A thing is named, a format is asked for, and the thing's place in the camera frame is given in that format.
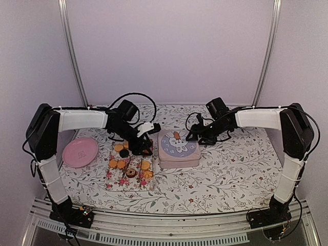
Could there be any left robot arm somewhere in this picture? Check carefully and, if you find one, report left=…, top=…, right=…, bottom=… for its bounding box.
left=22, top=95, right=161, bottom=224

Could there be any swirl butter cookie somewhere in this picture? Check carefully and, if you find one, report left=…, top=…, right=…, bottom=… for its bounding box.
left=143, top=170, right=154, bottom=179

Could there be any floral rectangular tray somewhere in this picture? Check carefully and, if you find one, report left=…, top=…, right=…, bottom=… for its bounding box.
left=105, top=142, right=155, bottom=192

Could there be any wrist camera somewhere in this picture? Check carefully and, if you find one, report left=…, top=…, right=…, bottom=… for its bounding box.
left=196, top=113, right=204, bottom=128
left=137, top=122, right=161, bottom=137

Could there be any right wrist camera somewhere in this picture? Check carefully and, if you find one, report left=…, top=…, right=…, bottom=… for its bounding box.
left=196, top=113, right=204, bottom=128

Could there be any chocolate sprinkle donut cookie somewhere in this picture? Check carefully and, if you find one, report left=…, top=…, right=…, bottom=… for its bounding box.
left=126, top=168, right=137, bottom=178

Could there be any aluminium front rail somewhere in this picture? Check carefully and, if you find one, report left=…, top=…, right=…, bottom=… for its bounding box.
left=22, top=199, right=321, bottom=245

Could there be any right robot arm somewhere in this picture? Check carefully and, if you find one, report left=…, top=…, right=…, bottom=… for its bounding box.
left=186, top=97, right=321, bottom=229

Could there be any pink tin with white dividers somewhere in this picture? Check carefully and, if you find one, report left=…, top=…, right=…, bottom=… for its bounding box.
left=159, top=155, right=200, bottom=169

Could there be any clear tin lid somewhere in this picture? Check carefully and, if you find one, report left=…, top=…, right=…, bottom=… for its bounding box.
left=157, top=130, right=201, bottom=158

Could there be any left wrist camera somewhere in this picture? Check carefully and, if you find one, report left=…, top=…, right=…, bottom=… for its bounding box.
left=137, top=122, right=161, bottom=137

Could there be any yellow dotted round biscuit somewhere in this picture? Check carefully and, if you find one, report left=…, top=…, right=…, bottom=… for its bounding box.
left=140, top=161, right=151, bottom=171

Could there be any black sandwich cookie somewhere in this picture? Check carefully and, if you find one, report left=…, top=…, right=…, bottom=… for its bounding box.
left=119, top=149, right=129, bottom=158

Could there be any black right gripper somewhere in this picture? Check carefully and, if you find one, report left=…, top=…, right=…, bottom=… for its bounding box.
left=186, top=119, right=229, bottom=146

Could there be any floral patterned tablecloth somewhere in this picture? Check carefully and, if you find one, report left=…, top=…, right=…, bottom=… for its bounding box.
left=50, top=103, right=293, bottom=215

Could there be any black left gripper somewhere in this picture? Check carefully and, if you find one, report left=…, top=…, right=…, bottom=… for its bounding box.
left=113, top=122, right=153, bottom=156

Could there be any pink round plate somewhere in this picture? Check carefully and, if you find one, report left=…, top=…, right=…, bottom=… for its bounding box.
left=62, top=137, right=98, bottom=168

